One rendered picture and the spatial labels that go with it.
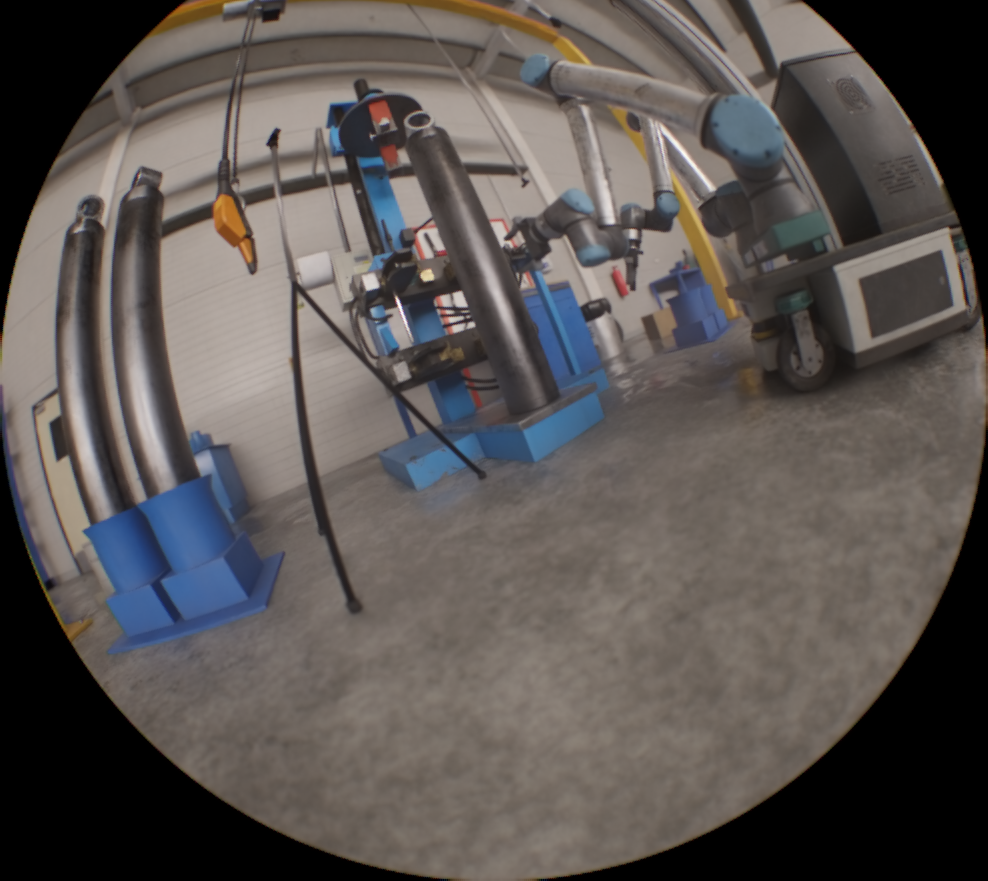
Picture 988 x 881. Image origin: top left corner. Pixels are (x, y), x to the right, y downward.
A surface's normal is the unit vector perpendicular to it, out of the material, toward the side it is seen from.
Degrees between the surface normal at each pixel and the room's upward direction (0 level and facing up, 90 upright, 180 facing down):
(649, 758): 0
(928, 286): 90
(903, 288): 90
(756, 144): 94
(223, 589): 90
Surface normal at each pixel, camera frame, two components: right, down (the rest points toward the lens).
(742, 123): -0.67, 0.37
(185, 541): 0.62, -0.20
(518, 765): -0.36, -0.93
